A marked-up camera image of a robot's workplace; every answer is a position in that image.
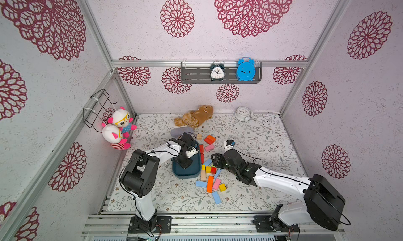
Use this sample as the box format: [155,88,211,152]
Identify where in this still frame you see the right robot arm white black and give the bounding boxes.
[211,140,345,231]

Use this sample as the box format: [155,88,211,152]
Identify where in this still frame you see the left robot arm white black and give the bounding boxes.
[119,132,201,224]

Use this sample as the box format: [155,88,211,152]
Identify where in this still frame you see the red rectangular block upper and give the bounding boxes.
[199,144,204,155]

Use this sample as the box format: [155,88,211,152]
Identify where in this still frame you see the red rectangular block lower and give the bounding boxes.
[200,154,205,164]

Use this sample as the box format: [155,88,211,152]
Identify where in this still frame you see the light blue narrow block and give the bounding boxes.
[214,169,221,179]

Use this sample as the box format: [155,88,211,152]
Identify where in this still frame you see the grey fabric glasses case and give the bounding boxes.
[170,127,194,138]

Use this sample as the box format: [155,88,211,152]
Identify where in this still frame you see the pink rectangular block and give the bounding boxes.
[204,144,215,152]

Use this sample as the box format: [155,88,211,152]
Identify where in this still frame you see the red rectangular block by orange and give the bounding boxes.
[204,138,214,145]

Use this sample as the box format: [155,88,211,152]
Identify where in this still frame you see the dark teal plastic bin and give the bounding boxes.
[172,152,202,179]

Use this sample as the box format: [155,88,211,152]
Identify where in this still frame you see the light blue block far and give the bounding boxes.
[203,159,213,166]

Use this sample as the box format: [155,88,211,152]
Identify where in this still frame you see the pink block lower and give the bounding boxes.
[213,178,221,190]

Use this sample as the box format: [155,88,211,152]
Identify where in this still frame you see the yellow cube far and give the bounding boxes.
[219,184,227,192]

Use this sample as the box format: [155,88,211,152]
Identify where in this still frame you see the long natural wooden block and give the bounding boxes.
[200,170,207,182]

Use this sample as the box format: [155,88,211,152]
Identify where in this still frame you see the brown teddy bear plush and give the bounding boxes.
[174,105,214,129]

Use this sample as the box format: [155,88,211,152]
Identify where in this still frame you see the long orange block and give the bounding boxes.
[206,176,214,193]

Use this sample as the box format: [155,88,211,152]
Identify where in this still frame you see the light blue block left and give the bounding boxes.
[196,181,207,188]

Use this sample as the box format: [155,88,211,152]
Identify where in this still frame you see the white alarm clock on table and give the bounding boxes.
[235,107,255,122]

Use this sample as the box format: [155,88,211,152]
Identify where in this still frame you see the white owl plush yellow glasses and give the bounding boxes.
[108,107,137,138]

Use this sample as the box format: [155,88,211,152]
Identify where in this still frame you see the white plush striped legs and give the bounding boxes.
[102,123,131,150]

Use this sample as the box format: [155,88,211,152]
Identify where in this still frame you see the dark green alarm clock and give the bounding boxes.
[210,64,225,81]

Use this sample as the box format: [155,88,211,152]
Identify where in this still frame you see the blue alarm clock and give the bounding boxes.
[236,57,256,81]

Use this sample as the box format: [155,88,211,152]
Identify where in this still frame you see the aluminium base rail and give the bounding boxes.
[79,212,345,237]

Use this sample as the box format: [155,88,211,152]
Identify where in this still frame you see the grey wall shelf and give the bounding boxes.
[180,58,262,84]

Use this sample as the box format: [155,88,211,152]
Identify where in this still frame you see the black wire wall basket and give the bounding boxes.
[81,89,117,133]

